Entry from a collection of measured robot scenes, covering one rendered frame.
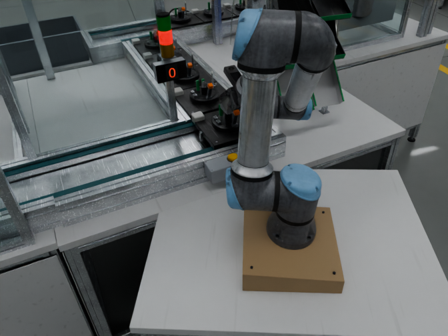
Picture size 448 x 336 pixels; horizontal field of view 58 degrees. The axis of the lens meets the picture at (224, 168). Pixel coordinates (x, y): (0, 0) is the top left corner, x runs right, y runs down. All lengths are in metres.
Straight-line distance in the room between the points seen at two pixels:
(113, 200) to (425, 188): 2.23
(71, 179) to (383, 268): 1.12
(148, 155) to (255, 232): 0.60
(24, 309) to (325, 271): 1.07
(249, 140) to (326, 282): 0.46
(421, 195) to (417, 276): 1.71
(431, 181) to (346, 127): 1.36
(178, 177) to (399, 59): 1.85
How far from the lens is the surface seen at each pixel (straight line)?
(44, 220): 1.50
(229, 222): 1.40
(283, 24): 0.94
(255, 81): 0.98
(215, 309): 1.20
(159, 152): 1.65
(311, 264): 1.22
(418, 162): 3.32
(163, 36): 1.55
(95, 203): 1.47
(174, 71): 1.60
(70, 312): 1.76
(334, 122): 1.95
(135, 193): 1.48
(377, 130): 1.94
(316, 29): 0.96
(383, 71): 2.86
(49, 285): 1.62
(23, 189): 1.65
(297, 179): 1.11
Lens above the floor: 1.87
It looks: 38 degrees down
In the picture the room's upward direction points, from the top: 2 degrees counter-clockwise
